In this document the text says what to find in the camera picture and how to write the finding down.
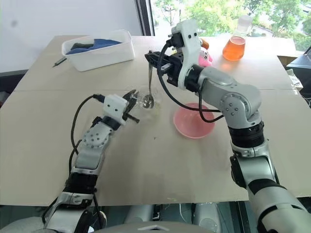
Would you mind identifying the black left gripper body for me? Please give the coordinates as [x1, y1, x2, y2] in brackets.
[122, 96, 132, 120]

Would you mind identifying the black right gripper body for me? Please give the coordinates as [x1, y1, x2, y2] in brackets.
[159, 53, 186, 87]

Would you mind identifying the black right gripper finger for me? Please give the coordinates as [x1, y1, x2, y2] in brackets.
[147, 59, 163, 71]
[144, 50, 163, 61]

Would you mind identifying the clear glass mug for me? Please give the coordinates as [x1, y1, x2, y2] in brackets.
[132, 86, 164, 117]

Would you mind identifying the metal spoon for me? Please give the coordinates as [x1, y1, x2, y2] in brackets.
[142, 65, 155, 109]

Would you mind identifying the pink bowl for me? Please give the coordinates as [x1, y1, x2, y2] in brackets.
[173, 101, 216, 139]

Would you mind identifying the pink plush toy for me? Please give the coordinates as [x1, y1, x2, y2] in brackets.
[198, 46, 214, 67]

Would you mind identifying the white plastic bin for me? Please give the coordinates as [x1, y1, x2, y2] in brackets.
[61, 29, 136, 72]

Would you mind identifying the blue cloth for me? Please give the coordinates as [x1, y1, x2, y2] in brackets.
[66, 38, 122, 55]

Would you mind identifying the glass flask with orange liquid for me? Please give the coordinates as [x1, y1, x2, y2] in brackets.
[222, 15, 254, 61]

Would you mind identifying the dark cloth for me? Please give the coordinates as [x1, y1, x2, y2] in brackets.
[71, 42, 95, 50]

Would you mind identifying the grey pen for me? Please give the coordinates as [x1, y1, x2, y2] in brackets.
[52, 57, 68, 68]

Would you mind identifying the silver rounded robot leg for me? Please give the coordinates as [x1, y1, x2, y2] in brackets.
[191, 201, 223, 230]
[123, 203, 156, 225]

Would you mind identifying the grey robot torso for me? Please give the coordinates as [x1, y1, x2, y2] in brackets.
[97, 219, 219, 233]

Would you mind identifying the dark cabinet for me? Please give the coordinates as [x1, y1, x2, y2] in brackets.
[0, 69, 29, 109]

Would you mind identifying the black case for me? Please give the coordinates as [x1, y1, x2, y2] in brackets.
[286, 46, 311, 73]

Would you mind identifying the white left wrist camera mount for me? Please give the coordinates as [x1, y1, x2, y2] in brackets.
[102, 94, 129, 126]

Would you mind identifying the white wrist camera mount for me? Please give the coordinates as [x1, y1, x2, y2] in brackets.
[102, 94, 129, 126]
[171, 19, 203, 88]

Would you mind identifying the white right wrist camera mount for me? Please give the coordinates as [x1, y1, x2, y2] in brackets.
[171, 19, 203, 88]

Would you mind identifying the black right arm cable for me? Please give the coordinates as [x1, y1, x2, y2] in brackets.
[156, 42, 225, 123]

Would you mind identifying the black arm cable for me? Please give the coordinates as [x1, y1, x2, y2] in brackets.
[156, 42, 225, 123]
[68, 94, 105, 177]

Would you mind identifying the black window frame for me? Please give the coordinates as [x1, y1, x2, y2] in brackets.
[134, 0, 156, 37]

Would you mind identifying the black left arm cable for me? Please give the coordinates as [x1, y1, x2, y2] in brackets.
[68, 94, 105, 177]

